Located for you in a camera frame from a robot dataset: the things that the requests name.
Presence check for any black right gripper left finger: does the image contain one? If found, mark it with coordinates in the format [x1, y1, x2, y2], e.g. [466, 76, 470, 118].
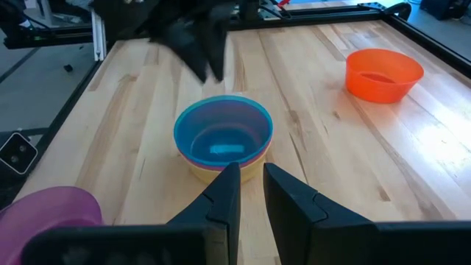
[21, 161, 242, 265]

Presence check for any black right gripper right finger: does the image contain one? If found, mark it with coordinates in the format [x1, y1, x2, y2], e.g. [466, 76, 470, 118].
[263, 162, 471, 265]

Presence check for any dark cabinet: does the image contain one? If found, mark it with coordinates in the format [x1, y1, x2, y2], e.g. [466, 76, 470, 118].
[419, 0, 471, 21]

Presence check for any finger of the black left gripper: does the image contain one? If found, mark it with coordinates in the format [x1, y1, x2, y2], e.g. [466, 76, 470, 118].
[161, 21, 210, 83]
[208, 14, 227, 82]

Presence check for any yellow translucent plastic bowl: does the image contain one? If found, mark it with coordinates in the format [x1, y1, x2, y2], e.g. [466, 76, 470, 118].
[180, 146, 268, 185]

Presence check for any black bar with green lights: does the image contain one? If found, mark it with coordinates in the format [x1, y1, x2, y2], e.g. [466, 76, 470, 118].
[2, 24, 93, 51]

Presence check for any pink translucent plastic bowl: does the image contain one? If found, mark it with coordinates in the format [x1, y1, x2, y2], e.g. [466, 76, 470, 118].
[176, 139, 274, 172]

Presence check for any blue translucent plastic bowl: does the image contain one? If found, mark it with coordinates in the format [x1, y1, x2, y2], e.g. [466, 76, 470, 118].
[173, 94, 275, 169]

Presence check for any black aluminium table frame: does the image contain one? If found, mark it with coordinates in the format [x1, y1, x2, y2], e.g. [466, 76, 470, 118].
[0, 0, 471, 211]

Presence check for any orange plastic bowl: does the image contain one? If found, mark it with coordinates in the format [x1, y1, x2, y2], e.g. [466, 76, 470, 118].
[344, 48, 425, 105]

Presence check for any purple translucent plastic bowl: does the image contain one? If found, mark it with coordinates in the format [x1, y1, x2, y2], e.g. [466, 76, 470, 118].
[0, 185, 103, 265]

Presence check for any black table clamp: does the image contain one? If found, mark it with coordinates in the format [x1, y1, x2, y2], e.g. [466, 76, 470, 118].
[382, 1, 413, 22]

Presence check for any black table-level camera box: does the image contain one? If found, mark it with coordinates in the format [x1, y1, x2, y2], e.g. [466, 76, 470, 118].
[0, 130, 39, 177]

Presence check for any silver aluminium extrusion post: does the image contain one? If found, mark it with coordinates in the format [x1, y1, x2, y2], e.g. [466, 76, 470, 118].
[91, 10, 107, 63]

